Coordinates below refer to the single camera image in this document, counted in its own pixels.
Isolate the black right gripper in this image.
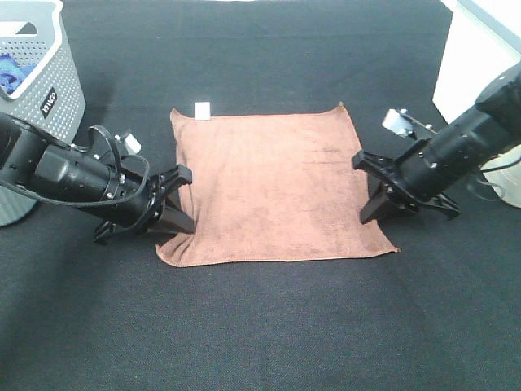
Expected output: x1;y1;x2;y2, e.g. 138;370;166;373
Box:
352;150;461;224

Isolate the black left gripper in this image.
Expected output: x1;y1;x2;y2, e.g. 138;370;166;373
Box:
94;165;195;244

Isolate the brown microfiber towel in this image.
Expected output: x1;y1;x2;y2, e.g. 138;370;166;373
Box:
156;105;395;267

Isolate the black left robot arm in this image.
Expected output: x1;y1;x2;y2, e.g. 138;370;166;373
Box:
1;113;195;244

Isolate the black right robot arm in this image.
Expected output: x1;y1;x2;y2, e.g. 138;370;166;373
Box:
352;64;520;224

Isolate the white towel care label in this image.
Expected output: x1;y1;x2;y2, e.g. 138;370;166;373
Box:
194;101;211;121

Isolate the grey perforated laundry basket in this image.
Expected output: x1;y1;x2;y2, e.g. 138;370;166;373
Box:
0;0;87;227

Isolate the white woven storage basket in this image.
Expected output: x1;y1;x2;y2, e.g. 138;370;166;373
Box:
431;0;521;209

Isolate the blue cloth in basket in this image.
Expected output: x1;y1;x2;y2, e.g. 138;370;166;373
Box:
1;54;35;95

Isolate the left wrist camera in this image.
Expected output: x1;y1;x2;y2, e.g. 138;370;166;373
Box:
115;130;142;156

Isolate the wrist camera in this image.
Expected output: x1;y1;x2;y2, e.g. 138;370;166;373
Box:
382;108;437;140
115;130;142;156

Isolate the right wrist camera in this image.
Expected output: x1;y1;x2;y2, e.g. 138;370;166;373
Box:
382;108;437;140

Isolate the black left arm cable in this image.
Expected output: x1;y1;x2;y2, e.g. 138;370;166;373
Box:
0;124;151;234

